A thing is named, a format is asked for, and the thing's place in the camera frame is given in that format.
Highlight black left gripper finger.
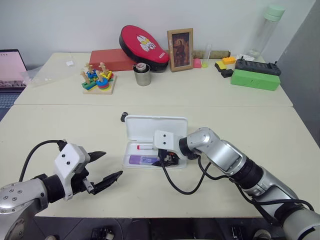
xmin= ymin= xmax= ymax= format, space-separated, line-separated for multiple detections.
xmin=92 ymin=170 xmax=124 ymax=196
xmin=88 ymin=150 xmax=107 ymax=165

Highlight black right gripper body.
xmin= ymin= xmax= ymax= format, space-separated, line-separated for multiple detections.
xmin=156 ymin=148 xmax=180 ymax=167

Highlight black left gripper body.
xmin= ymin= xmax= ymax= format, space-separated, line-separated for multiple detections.
xmin=70 ymin=146 xmax=96 ymax=196

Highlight purple marker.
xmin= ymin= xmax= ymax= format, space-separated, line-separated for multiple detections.
xmin=128 ymin=154 xmax=160 ymax=166

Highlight white plastic pencil case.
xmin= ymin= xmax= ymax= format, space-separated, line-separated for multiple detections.
xmin=123 ymin=114 xmax=189 ymax=170

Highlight colourful wooden stacking toy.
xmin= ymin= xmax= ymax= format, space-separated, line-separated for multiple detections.
xmin=80 ymin=61 xmax=118 ymax=95

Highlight steel cup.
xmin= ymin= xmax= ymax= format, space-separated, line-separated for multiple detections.
xmin=132 ymin=63 xmax=152 ymax=87

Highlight clear plastic bag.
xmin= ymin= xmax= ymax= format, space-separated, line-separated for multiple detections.
xmin=20 ymin=59 xmax=76 ymax=89

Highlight red rectangular block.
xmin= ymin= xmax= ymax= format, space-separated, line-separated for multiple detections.
xmin=89 ymin=48 xmax=137 ymax=72

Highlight black small block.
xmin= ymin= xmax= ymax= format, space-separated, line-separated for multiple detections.
xmin=220 ymin=68 xmax=235 ymax=79

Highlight clear tube with yellow base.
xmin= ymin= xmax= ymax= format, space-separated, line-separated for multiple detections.
xmin=201 ymin=44 xmax=212 ymax=69

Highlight wooden framed portrait picture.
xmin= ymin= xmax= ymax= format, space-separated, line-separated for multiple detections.
xmin=166 ymin=27 xmax=195 ymax=73

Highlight green rectangular block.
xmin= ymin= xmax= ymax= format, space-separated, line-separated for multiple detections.
xmin=230 ymin=68 xmax=282 ymax=92

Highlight brown wooden roll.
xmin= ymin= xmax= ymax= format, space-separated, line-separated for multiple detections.
xmin=192 ymin=49 xmax=231 ymax=60

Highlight red black punching pad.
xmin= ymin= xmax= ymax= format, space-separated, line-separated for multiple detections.
xmin=118 ymin=24 xmax=171 ymax=74

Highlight open laptop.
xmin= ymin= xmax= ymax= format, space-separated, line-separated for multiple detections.
xmin=0 ymin=48 xmax=29 ymax=121

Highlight black remote controller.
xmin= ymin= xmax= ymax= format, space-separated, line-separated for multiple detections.
xmin=234 ymin=57 xmax=282 ymax=77

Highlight clear bottle with green lid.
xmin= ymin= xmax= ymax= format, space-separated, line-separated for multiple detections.
xmin=245 ymin=3 xmax=286 ymax=61

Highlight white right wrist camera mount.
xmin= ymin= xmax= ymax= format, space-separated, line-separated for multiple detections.
xmin=152 ymin=129 xmax=189 ymax=161

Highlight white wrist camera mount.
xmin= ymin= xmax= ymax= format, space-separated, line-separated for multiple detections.
xmin=53 ymin=143 xmax=91 ymax=202
xmin=152 ymin=129 xmax=189 ymax=161

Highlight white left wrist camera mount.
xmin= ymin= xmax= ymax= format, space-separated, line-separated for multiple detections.
xmin=53 ymin=143 xmax=91 ymax=202

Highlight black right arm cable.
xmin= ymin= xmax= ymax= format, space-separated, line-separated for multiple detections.
xmin=161 ymin=153 xmax=315 ymax=224

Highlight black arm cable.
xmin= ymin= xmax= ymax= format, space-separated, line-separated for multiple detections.
xmin=161 ymin=153 xmax=315 ymax=224
xmin=18 ymin=139 xmax=66 ymax=182

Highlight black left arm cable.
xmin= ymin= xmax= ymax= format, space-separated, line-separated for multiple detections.
xmin=18 ymin=139 xmax=66 ymax=182

